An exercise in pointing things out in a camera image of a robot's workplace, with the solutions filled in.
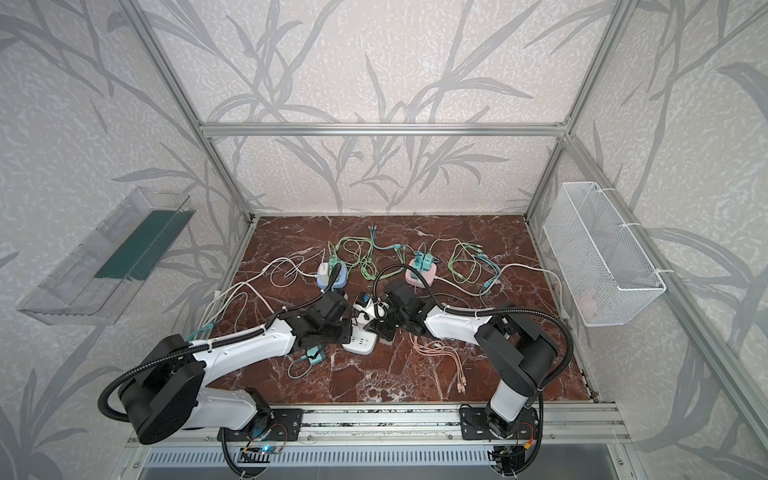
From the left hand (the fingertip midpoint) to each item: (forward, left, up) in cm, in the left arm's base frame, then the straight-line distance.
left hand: (356, 325), depth 87 cm
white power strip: (-4, -2, 0) cm, 5 cm away
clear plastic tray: (-3, +54, +28) cm, 61 cm away
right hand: (+3, -4, +3) cm, 5 cm away
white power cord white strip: (+15, +39, -3) cm, 42 cm away
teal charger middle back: (+20, -19, +5) cm, 28 cm away
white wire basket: (-2, -56, +32) cm, 64 cm away
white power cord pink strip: (+15, -44, -3) cm, 46 cm away
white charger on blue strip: (+17, +12, +5) cm, 21 cm away
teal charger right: (+20, -22, +3) cm, 30 cm away
